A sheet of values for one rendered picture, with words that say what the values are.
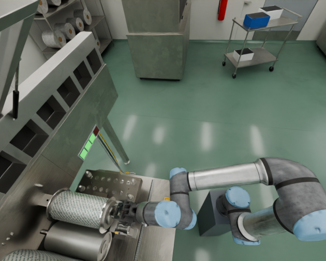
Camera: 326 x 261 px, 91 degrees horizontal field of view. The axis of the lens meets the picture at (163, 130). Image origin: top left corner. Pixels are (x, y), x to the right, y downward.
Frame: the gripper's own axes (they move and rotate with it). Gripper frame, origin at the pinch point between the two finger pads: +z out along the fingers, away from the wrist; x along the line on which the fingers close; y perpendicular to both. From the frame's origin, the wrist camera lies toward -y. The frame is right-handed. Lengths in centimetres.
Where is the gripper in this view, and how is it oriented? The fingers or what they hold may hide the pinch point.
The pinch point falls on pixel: (119, 213)
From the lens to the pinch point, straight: 84.7
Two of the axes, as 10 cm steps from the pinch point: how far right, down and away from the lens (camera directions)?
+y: -6.8, -5.3, -5.0
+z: -7.1, 3.1, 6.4
